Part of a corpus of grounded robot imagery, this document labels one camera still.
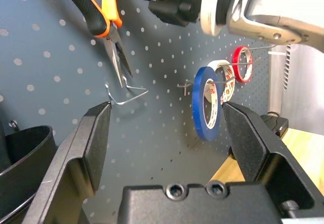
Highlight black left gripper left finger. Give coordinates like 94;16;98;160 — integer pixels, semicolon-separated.
21;101;112;224

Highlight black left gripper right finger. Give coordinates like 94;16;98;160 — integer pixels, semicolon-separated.
222;101;317;211

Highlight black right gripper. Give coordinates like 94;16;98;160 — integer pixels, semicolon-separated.
108;0;203;27

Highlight blue tape roll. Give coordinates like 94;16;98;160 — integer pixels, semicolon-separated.
191;66;224;142

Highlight orange black needle-nose pliers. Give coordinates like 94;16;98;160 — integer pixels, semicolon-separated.
56;0;134;88

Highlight dark grey pegboard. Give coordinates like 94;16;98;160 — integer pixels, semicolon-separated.
0;0;273;224

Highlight black tool case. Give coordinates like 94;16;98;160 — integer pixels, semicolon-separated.
260;111;290;137

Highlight black plastic cup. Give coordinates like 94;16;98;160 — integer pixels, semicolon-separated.
0;125;58;224

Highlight white tape roll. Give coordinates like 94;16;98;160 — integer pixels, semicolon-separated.
207;59;236;106

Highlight small silver double hook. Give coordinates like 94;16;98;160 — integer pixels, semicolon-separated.
177;80;197;96

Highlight red tape roll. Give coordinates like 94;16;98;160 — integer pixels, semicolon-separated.
232;46;254;84

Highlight silver wire tape hook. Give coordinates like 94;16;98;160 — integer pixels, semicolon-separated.
207;78;235;86
229;45;278;66

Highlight silver wire loop hook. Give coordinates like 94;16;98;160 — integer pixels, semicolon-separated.
104;76;150;106

